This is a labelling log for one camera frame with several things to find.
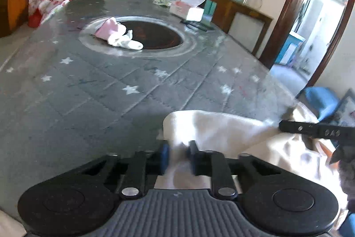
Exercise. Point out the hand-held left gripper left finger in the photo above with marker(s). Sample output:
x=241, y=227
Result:
x=165, y=155

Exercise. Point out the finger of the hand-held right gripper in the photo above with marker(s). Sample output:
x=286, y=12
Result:
x=305, y=129

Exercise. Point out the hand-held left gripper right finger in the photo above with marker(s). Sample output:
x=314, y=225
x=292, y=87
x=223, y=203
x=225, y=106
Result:
x=192, y=156

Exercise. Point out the cream white garment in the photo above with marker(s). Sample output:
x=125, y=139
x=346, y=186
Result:
x=222, y=128

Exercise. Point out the blue fabric cushion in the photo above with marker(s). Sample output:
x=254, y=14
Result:
x=319, y=101

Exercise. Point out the butterfly print pillow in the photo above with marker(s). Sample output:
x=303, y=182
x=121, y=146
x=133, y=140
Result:
x=345, y=109

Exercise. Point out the blue cabinet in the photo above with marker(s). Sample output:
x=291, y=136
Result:
x=289, y=48

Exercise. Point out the white sock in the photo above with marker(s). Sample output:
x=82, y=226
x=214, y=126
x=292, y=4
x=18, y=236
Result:
x=130, y=44

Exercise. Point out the round dark table inset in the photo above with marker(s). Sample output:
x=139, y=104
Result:
x=160, y=34

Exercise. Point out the black flat case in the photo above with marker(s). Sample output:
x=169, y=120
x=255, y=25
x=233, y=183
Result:
x=197, y=25

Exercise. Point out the pink cloth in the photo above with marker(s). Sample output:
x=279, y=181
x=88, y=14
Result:
x=109, y=28

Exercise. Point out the dark wooden sideboard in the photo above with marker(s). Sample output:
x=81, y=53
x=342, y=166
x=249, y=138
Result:
x=222, y=12

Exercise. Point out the white pink tissue box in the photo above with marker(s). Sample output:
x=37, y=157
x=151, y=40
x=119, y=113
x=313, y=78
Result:
x=188, y=12

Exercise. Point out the wooden door frame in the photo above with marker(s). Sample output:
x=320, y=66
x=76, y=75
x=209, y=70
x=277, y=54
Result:
x=291, y=3

